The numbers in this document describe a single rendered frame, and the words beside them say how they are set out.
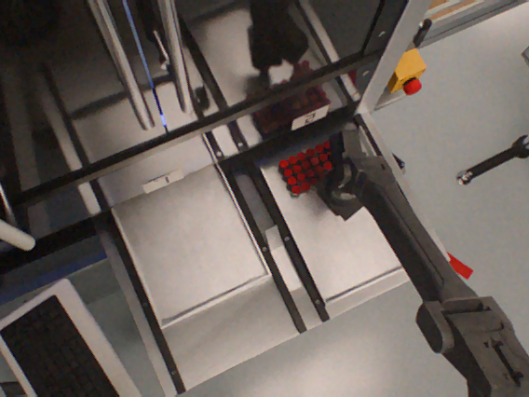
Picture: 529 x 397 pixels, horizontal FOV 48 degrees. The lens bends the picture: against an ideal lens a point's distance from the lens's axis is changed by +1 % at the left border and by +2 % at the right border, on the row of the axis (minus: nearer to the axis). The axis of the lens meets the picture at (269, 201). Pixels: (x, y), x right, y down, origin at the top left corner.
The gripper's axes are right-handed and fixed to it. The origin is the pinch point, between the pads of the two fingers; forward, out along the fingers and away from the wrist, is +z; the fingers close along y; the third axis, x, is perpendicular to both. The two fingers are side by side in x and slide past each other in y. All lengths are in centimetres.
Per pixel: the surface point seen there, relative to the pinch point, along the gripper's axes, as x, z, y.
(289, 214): 8.6, 4.3, 4.8
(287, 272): 17.5, 4.1, -5.1
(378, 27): -15.1, -37.8, 15.6
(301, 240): 10.4, 4.2, -1.6
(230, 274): 27.6, 4.3, 2.7
